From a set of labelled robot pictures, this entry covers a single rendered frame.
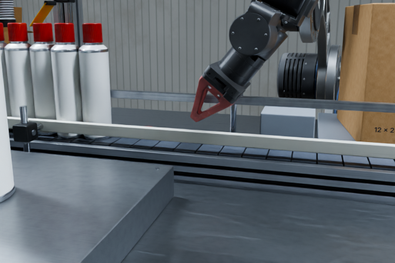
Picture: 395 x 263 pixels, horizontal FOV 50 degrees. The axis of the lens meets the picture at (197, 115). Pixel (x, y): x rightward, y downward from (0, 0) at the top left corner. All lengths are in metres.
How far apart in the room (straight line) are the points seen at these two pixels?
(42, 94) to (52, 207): 0.34
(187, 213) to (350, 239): 0.21
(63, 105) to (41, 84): 0.06
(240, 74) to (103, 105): 0.25
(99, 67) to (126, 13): 3.09
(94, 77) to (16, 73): 0.16
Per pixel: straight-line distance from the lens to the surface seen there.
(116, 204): 0.51
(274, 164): 0.66
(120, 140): 0.77
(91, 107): 0.76
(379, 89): 0.86
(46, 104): 0.82
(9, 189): 0.57
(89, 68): 0.75
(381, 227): 0.61
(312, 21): 1.05
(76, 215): 0.50
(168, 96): 0.76
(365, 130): 0.87
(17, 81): 0.84
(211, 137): 0.67
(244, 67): 0.66
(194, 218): 0.58
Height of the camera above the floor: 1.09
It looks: 13 degrees down
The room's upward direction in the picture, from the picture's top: straight up
